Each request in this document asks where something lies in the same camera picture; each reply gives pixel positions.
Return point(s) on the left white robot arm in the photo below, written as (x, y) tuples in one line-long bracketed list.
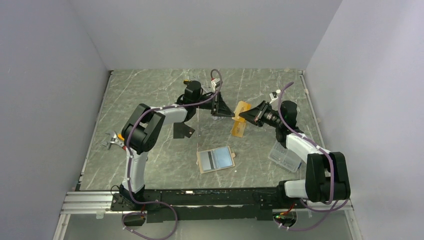
[(143, 128)]

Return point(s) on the black credit card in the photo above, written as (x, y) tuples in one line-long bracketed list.
[(181, 130)]

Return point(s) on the beige leather card holder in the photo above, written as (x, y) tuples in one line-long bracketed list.
[(199, 165)]

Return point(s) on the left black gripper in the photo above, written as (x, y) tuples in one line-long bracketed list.
[(221, 109)]

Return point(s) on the aluminium frame rail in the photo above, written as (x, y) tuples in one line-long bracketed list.
[(99, 203)]

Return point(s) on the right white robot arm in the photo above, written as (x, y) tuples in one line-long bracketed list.
[(326, 178)]

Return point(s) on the clear plastic screw box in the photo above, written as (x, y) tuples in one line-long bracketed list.
[(284, 157)]

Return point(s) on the orange credit card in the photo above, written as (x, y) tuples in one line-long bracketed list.
[(238, 129), (242, 106)]

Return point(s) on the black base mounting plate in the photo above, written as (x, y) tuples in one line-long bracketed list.
[(159, 205)]

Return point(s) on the blue credit card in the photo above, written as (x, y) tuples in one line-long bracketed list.
[(222, 157)]

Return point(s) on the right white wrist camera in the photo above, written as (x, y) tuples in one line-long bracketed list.
[(274, 96)]

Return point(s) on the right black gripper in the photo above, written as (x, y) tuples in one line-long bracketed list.
[(255, 115)]

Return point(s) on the red adjustable wrench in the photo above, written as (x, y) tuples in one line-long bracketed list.
[(113, 139)]

